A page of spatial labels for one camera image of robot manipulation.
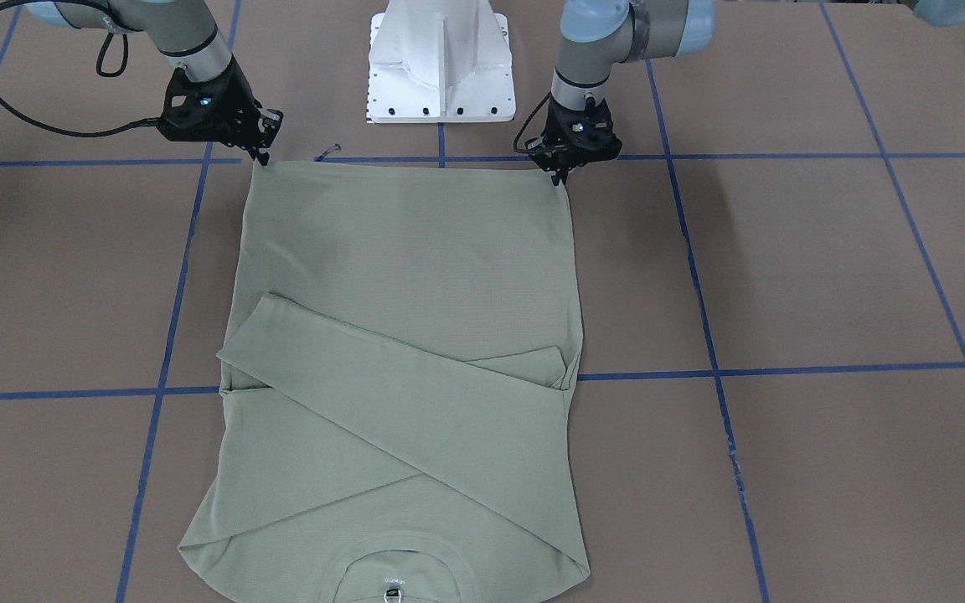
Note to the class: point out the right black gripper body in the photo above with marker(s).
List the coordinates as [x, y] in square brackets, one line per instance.
[239, 100]

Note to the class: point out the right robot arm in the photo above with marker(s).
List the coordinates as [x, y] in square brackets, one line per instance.
[185, 32]

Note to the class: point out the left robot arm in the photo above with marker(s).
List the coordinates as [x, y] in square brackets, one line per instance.
[594, 36]

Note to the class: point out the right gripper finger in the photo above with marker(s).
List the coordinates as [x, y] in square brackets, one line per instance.
[261, 154]

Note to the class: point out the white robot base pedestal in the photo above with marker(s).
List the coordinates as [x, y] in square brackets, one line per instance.
[439, 61]

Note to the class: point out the olive green long-sleeve shirt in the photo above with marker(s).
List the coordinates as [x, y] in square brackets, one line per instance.
[396, 376]

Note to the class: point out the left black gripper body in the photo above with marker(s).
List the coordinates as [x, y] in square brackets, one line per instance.
[560, 167]

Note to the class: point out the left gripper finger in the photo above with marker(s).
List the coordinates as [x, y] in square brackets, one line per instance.
[559, 176]

